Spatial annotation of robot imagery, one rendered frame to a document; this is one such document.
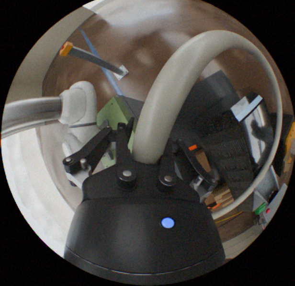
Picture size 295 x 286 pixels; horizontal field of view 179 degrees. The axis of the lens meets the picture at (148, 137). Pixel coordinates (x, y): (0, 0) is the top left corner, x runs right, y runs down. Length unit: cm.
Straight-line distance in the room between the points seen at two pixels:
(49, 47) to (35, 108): 597
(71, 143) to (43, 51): 613
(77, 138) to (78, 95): 18
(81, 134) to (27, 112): 28
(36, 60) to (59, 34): 166
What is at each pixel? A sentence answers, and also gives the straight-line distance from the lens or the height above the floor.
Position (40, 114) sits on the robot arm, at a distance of 43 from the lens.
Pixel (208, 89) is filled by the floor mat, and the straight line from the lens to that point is 143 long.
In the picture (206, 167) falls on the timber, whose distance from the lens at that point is 142.
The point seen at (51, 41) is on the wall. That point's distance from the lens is 623.
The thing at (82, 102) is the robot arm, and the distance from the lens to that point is 47.
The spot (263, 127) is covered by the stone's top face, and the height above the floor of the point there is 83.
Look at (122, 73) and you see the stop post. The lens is 170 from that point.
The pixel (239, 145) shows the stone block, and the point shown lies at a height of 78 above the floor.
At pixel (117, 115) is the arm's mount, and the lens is 57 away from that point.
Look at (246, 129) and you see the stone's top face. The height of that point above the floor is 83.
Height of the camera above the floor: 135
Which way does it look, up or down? 69 degrees down
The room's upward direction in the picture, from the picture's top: 126 degrees counter-clockwise
